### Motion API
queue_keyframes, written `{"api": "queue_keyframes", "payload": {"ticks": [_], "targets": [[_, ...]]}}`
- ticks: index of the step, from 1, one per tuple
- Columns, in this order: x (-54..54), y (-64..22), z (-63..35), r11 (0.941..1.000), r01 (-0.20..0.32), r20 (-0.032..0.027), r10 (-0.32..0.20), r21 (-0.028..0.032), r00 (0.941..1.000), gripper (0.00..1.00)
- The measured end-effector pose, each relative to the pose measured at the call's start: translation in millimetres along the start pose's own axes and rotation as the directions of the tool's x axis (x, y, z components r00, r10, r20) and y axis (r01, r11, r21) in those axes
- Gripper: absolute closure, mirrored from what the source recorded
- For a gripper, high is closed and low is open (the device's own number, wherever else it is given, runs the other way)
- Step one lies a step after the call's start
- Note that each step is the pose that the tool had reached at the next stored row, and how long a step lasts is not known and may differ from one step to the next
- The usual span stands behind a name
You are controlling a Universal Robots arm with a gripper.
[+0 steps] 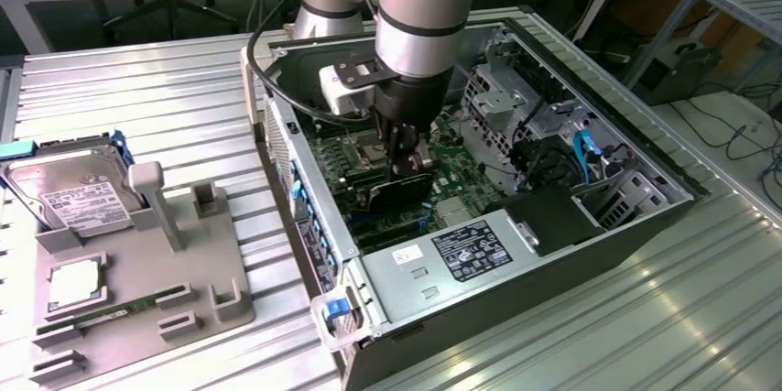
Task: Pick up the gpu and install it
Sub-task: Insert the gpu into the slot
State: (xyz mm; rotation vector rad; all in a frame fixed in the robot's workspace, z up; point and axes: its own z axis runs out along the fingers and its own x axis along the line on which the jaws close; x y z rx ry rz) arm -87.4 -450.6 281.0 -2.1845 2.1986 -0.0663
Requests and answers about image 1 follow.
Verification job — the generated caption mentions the black floor cables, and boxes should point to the black floor cables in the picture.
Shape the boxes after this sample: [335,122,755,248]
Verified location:
[671,81,782,181]

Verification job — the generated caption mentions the open black PC case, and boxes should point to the open black PC case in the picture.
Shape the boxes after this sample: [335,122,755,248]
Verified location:
[239,15,711,391]

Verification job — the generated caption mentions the grey metal shelf frame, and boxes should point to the grey metal shelf frame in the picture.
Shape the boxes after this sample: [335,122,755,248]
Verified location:
[621,0,782,106]

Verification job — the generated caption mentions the silver hard disk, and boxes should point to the silver hard disk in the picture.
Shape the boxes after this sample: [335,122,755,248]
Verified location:
[0,143,138,240]

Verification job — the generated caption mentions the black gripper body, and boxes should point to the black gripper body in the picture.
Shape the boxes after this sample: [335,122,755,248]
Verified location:
[370,68,457,135]

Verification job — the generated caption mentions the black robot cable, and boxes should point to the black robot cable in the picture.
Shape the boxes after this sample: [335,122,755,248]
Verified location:
[246,0,374,125]

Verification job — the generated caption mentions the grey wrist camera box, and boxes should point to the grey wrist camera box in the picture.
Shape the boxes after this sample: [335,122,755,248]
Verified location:
[318,62,393,116]

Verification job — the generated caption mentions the silver chipset heatsink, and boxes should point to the silver chipset heatsink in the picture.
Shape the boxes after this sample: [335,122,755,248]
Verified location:
[434,200,486,229]

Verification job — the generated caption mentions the grey parts rack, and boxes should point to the grey parts rack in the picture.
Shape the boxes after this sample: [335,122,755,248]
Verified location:
[27,160,258,388]

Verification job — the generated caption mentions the blue wire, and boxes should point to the blue wire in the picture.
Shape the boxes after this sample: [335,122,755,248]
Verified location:
[573,127,599,187]

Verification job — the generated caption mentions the metal disk bay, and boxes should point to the metal disk bay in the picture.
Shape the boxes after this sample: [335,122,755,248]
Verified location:
[462,62,555,138]

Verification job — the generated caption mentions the grey power supply unit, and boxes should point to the grey power supply unit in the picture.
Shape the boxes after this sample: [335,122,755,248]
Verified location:
[358,206,543,333]

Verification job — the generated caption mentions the black box on floor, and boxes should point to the black box on floor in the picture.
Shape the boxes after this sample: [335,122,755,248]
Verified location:
[639,41,723,107]

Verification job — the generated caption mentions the green motherboard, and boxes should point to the green motherboard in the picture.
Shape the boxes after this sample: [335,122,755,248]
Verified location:
[307,109,513,251]

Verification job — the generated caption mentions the silver CPU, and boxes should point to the silver CPU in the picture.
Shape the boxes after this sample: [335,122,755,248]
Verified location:
[48,264,103,308]

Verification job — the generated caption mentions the hard disk drive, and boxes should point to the hard disk drive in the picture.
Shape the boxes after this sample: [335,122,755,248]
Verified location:
[0,131,138,233]

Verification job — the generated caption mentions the CPU socket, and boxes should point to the CPU socket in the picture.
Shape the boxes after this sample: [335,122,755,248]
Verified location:
[344,139,394,169]

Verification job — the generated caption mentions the black graphics card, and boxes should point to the black graphics card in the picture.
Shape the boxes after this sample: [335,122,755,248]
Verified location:
[364,171,434,217]

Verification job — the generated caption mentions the green RAM stick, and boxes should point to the green RAM stick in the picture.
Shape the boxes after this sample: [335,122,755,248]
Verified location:
[36,286,187,336]

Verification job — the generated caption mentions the black chair base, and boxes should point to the black chair base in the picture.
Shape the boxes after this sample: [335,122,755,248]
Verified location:
[102,0,240,40]

